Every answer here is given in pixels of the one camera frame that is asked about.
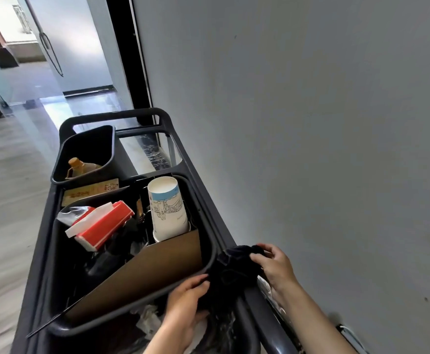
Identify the black plastic bag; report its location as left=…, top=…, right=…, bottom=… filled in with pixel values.
left=85, top=217, right=146, bottom=285

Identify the clear plastic wrapper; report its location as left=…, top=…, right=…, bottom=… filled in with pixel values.
left=56, top=206, right=96, bottom=227

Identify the brown cardboard sheet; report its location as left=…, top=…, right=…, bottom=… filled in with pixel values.
left=63, top=229, right=204, bottom=323

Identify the red and white tissue box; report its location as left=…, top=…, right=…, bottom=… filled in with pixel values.
left=65, top=200, right=135, bottom=252

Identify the metal door handle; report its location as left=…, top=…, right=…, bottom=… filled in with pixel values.
left=39, top=31, right=64, bottom=78

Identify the person's right forearm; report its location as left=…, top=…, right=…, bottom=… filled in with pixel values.
left=270, top=279, right=359, bottom=354

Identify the small black bin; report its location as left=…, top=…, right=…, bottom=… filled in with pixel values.
left=51, top=125, right=135, bottom=189

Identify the person's left forearm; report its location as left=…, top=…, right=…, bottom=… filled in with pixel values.
left=142, top=321, right=201, bottom=354

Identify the person's right hand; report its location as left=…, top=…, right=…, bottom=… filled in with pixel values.
left=249, top=243, right=300, bottom=293

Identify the white paper cup stack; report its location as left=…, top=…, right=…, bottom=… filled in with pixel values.
left=147, top=176, right=192, bottom=243

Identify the thin black stick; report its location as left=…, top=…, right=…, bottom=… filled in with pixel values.
left=26, top=301, right=80, bottom=339

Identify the large black bin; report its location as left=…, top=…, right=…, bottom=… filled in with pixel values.
left=47, top=175, right=220, bottom=338

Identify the white cable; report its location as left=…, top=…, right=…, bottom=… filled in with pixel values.
left=336, top=324, right=371, bottom=354

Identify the dark grey service cart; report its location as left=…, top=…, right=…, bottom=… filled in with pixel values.
left=10, top=108, right=301, bottom=354

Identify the glass door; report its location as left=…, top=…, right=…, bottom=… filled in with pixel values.
left=15, top=0, right=114, bottom=97

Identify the brown bottle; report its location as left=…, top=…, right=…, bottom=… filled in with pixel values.
left=65, top=157, right=102, bottom=180

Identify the yellow printed card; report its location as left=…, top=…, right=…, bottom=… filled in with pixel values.
left=61, top=178, right=120, bottom=208

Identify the person's left hand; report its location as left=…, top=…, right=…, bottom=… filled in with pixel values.
left=162, top=274, right=211, bottom=351

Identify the crumpled white paper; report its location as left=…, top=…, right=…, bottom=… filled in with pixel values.
left=133, top=304, right=165, bottom=338

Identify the black cloth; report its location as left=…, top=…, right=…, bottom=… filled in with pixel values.
left=199, top=245, right=267, bottom=318

